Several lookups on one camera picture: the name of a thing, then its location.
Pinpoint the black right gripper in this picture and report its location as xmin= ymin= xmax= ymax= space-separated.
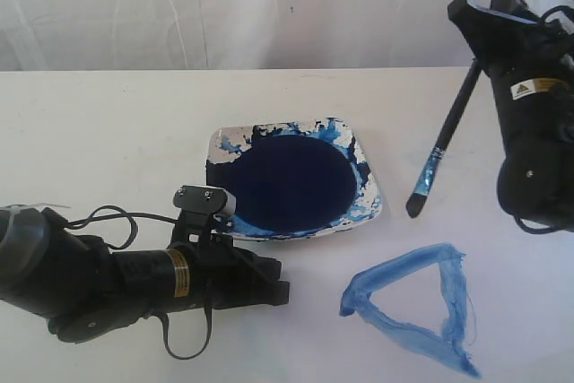
xmin=448 ymin=0 xmax=573 ymax=100

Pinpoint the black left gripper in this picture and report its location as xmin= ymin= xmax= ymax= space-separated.
xmin=170 ymin=212 xmax=290 ymax=309

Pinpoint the black paintbrush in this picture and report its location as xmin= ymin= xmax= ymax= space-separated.
xmin=405 ymin=0 xmax=534 ymax=219

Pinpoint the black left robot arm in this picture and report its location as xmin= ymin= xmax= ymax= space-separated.
xmin=1 ymin=206 xmax=290 ymax=344

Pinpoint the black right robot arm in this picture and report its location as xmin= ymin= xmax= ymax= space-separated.
xmin=448 ymin=0 xmax=573 ymax=233

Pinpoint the square plate with blue paint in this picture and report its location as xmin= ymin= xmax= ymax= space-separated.
xmin=205 ymin=117 xmax=384 ymax=241

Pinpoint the blue painted stroke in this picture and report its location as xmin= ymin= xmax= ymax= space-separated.
xmin=338 ymin=243 xmax=482 ymax=379

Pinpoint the white backdrop sheet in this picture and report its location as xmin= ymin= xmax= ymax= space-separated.
xmin=0 ymin=0 xmax=574 ymax=73

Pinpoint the black right camera cable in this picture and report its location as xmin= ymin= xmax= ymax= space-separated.
xmin=513 ymin=4 xmax=574 ymax=235

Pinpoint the black camera cable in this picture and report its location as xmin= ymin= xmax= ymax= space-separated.
xmin=62 ymin=205 xmax=213 ymax=361
xmin=513 ymin=4 xmax=574 ymax=235

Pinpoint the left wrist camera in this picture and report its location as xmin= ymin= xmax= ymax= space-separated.
xmin=173 ymin=185 xmax=236 ymax=217

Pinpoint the black left camera cable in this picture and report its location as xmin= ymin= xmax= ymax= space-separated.
xmin=62 ymin=205 xmax=213 ymax=361

